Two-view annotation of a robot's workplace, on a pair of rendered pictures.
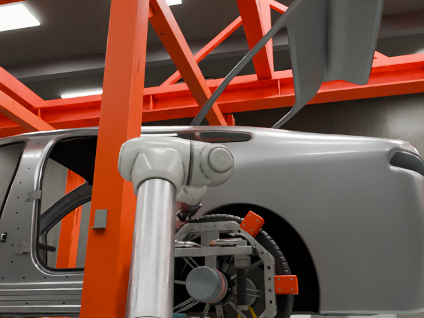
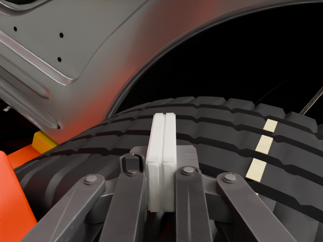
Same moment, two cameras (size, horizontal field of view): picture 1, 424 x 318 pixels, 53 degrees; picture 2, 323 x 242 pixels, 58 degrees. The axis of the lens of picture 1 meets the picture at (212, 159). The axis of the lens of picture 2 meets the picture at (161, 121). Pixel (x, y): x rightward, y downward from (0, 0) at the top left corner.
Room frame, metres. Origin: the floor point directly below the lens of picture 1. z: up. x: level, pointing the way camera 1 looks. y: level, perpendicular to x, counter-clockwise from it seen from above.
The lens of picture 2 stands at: (1.88, 0.13, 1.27)
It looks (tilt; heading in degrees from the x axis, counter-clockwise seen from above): 31 degrees down; 1
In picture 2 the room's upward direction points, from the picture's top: 27 degrees clockwise
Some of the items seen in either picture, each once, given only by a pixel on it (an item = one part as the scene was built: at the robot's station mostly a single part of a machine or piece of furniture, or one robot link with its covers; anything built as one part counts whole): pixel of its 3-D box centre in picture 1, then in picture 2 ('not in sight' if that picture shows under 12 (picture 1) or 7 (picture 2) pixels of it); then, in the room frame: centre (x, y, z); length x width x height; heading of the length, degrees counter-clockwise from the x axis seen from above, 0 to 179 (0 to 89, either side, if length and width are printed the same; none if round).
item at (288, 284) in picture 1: (286, 284); not in sight; (1.84, -0.31, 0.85); 0.09 x 0.08 x 0.07; 76
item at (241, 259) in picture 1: (242, 260); not in sight; (1.66, -0.12, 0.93); 0.09 x 0.05 x 0.05; 166
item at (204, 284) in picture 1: (207, 284); not in sight; (1.83, 0.02, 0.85); 0.21 x 0.14 x 0.14; 166
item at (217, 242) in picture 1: (228, 237); not in sight; (1.76, -0.07, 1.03); 0.19 x 0.18 x 0.11; 166
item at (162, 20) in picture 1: (195, 96); not in sight; (3.31, 0.14, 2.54); 2.58 x 0.12 x 0.42; 166
